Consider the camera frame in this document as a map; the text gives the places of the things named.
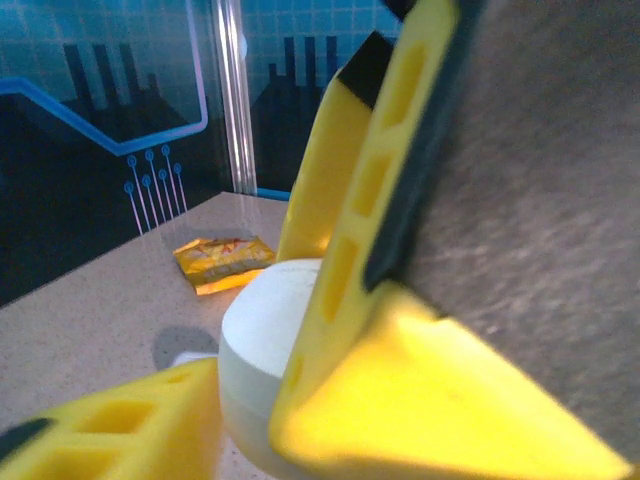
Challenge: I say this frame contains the aluminium frame post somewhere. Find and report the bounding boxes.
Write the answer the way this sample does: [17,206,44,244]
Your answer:
[214,0,259,196]

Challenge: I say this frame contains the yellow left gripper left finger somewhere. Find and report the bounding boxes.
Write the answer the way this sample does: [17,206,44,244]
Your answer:
[0,357,224,480]

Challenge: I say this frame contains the white round earbud charging case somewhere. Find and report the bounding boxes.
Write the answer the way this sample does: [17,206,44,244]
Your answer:
[217,257,326,476]

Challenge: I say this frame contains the yellow snack packet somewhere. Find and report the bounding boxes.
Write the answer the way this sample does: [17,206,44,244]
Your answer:
[172,235,277,296]

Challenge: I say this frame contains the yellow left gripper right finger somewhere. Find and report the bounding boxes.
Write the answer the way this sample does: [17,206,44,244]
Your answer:
[269,285,632,480]

